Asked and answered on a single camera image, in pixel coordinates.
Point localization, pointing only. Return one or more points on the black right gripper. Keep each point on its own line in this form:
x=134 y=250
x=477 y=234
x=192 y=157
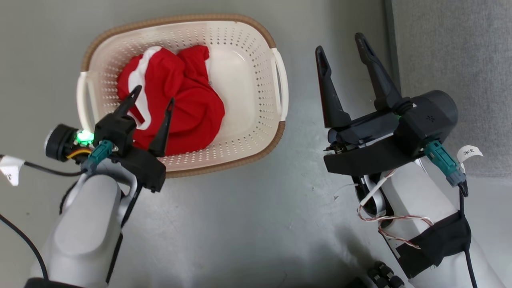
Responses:
x=372 y=156

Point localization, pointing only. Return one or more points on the white perforated laundry basket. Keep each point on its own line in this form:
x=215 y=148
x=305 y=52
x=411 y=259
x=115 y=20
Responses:
x=244 y=80

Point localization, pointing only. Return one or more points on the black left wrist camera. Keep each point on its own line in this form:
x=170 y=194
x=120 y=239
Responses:
x=60 y=142

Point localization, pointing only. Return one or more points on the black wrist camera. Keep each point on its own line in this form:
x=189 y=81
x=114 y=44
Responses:
x=60 y=142
x=430 y=120

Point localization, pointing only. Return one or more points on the red and white garment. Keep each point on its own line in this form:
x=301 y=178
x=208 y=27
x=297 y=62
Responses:
x=188 y=104

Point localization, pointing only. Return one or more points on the black ribbed robot base knobs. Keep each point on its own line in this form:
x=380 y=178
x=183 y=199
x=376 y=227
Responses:
x=386 y=276

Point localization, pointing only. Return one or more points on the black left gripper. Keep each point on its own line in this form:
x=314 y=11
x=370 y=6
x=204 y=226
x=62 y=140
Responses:
x=140 y=164

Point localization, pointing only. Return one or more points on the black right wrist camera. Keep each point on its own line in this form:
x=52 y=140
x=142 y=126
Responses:
x=430 y=120

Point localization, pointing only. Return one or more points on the grey fabric sofa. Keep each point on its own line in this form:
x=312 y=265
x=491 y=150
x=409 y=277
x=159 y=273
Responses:
x=460 y=48

